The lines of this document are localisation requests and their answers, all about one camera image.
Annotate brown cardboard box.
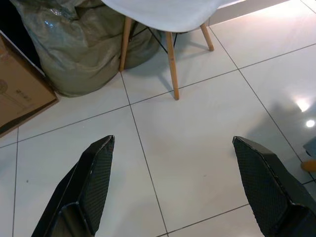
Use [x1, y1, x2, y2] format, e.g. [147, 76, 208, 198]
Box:
[0, 31, 61, 138]

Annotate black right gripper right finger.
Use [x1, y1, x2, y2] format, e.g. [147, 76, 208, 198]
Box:
[232, 135, 316, 237]

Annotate white chair with wooden legs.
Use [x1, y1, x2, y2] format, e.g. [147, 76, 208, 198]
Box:
[301, 140, 316, 171]
[101, 0, 219, 101]

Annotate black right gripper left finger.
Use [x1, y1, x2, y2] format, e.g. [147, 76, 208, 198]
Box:
[31, 134, 116, 237]

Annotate green woven sack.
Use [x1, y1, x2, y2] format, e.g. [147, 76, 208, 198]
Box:
[9, 0, 162, 97]

